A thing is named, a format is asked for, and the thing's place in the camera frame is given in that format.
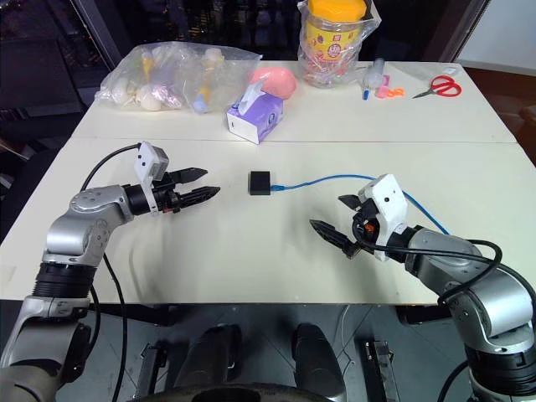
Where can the black box under table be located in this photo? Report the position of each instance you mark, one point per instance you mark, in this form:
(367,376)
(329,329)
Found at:
(419,315)

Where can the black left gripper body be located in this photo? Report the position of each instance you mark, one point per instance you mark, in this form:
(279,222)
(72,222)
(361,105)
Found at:
(165,197)

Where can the small white round cap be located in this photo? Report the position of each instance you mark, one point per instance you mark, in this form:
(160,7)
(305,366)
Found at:
(451,70)

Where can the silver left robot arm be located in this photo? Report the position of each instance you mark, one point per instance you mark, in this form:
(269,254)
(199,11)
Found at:
(75,234)

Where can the small pink block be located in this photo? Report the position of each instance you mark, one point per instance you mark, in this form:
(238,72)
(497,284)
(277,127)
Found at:
(385,79)

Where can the clear jar with yellow lid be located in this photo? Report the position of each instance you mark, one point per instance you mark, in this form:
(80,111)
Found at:
(331,46)

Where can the white toy egg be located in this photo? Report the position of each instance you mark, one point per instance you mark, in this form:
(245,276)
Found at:
(151,103)

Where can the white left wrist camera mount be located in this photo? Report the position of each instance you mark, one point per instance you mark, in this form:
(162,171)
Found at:
(146,161)

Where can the metal bracket under table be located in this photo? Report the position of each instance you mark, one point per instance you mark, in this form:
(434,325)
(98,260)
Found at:
(151,368)
(382,368)

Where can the pink soft rounded object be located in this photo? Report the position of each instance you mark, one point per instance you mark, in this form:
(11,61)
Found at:
(276,81)

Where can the small black box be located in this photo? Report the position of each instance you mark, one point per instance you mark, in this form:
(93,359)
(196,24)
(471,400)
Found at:
(259,183)

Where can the clear plastic bag of toys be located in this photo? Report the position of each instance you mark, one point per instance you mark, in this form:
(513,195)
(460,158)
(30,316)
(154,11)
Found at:
(167,71)

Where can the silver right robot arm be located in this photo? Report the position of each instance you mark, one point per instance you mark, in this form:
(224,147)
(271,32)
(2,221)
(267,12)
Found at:
(481,285)

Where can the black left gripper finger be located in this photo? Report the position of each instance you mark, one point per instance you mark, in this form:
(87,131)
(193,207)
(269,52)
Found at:
(192,174)
(201,194)

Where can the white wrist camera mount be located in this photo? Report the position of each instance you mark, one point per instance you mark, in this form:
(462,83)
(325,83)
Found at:
(146,161)
(389,205)

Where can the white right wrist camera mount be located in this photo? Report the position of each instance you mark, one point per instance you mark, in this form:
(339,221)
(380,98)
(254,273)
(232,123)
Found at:
(389,205)

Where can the marker pen with blue cap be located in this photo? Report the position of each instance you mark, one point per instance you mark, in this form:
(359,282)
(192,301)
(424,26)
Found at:
(366,93)

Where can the candy jar yellow lid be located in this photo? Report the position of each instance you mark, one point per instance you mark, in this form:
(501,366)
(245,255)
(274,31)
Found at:
(372,25)

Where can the purple tissue box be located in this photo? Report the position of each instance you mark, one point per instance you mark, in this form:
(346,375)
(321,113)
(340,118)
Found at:
(259,121)

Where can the yellow and blue toy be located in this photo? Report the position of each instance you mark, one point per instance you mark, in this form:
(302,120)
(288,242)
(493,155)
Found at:
(204,90)

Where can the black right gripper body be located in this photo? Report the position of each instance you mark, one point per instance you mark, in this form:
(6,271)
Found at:
(367,226)

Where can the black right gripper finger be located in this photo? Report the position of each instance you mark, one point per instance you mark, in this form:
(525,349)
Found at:
(351,202)
(333,234)

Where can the dark rounded shape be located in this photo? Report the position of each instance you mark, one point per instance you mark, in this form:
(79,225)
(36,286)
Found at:
(213,352)
(314,352)

